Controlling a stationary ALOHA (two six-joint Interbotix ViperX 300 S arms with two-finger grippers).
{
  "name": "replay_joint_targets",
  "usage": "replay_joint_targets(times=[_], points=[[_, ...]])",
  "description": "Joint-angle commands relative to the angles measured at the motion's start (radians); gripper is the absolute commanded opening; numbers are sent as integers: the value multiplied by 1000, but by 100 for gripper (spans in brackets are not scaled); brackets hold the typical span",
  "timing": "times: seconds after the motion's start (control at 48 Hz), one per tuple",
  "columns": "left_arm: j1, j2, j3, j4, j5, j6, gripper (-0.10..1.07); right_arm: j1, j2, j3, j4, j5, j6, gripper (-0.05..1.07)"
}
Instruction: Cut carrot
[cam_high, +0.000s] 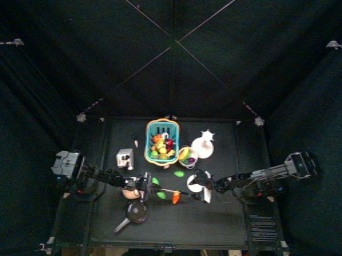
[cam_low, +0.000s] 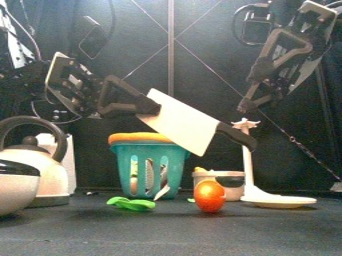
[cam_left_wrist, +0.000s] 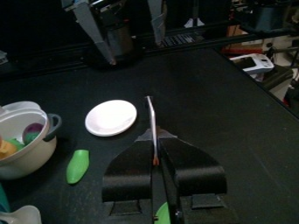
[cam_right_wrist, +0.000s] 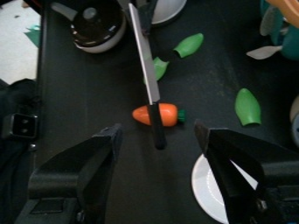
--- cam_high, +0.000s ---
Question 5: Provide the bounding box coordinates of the white stand with round base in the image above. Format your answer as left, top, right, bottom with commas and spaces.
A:
190, 129, 216, 160

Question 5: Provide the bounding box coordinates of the white text label sticker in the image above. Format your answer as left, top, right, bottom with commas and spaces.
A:
248, 214, 278, 244

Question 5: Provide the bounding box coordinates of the small white plate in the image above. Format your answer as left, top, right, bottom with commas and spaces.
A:
186, 174, 207, 194

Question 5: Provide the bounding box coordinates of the yellow toy banana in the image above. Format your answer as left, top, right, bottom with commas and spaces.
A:
178, 148, 192, 162

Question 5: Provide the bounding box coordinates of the white toy cleaver black handle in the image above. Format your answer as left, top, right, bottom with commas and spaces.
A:
191, 188, 214, 205

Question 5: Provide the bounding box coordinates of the toy frying pan black inside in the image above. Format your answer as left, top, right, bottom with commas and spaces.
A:
112, 200, 151, 234

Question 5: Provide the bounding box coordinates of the small bowl of toy fruit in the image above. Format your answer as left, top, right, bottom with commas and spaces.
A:
176, 146, 200, 170

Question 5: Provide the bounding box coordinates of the teal basket orange rim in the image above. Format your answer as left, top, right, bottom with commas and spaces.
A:
143, 118, 182, 167

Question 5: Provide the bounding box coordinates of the thin diagonal frame cord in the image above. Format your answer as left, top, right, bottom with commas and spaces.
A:
124, 0, 264, 118
84, 0, 236, 114

